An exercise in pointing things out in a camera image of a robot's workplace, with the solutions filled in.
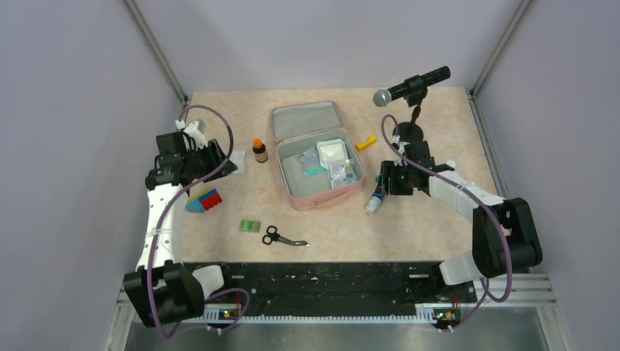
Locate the colourful toy block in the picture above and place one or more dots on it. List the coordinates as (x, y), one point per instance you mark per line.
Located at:
(203, 202)

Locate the white blue dropper bottle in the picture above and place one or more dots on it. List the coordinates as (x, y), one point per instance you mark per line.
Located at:
(374, 203)

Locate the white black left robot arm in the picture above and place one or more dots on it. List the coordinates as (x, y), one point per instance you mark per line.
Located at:
(162, 289)

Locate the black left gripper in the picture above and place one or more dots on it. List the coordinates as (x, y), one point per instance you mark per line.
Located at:
(213, 151)

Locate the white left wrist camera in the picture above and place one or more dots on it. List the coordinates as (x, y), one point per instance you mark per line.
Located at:
(195, 130)

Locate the brown bottle orange cap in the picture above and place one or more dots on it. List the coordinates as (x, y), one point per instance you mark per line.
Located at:
(259, 151)

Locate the pink open medicine case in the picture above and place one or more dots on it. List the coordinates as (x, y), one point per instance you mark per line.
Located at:
(298, 128)

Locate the black handled scissors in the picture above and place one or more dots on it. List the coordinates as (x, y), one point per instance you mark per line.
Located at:
(272, 235)

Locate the white gauze packet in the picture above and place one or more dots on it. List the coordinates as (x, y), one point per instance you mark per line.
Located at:
(332, 151)

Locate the green small packet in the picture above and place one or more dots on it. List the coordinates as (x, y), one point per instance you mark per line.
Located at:
(250, 226)

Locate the clear bag teal strip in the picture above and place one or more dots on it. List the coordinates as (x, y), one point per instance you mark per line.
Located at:
(310, 162)

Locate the yellow plastic piece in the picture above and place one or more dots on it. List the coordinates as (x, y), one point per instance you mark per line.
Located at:
(362, 146)

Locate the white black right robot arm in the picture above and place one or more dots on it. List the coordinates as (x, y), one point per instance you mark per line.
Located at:
(504, 235)

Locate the black microphone on stand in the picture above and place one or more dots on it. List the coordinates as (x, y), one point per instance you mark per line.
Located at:
(413, 90)

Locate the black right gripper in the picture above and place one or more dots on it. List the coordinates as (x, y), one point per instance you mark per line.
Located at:
(389, 170)

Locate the white sachet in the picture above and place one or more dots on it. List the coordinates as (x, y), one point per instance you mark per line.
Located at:
(238, 159)

